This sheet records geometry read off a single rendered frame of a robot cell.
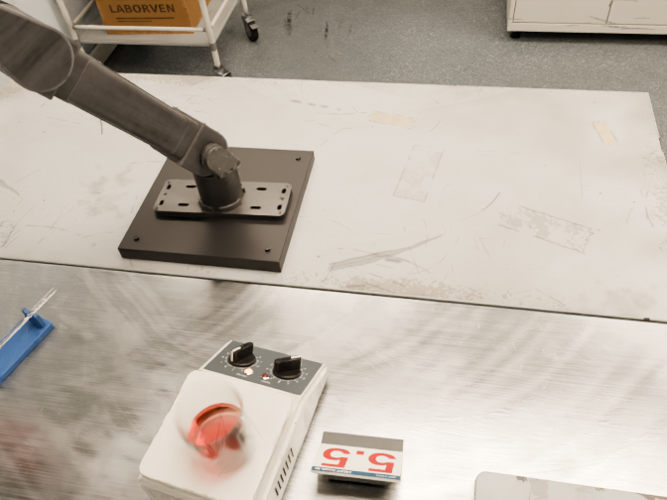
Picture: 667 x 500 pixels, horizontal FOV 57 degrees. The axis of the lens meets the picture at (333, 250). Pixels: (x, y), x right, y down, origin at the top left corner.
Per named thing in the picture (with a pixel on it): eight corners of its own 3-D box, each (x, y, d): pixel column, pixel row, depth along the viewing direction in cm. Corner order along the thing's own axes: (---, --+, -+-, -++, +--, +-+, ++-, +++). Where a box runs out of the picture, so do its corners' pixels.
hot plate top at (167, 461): (194, 370, 67) (191, 366, 66) (296, 399, 64) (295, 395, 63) (136, 476, 60) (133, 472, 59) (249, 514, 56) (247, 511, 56)
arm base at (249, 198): (276, 179, 83) (286, 146, 88) (136, 175, 86) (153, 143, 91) (284, 220, 89) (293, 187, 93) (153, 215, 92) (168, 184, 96)
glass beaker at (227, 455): (207, 413, 63) (187, 370, 57) (268, 425, 62) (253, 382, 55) (182, 480, 59) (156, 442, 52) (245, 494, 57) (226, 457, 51)
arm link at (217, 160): (202, 155, 79) (235, 133, 81) (161, 130, 83) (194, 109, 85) (213, 191, 83) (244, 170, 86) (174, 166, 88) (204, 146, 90)
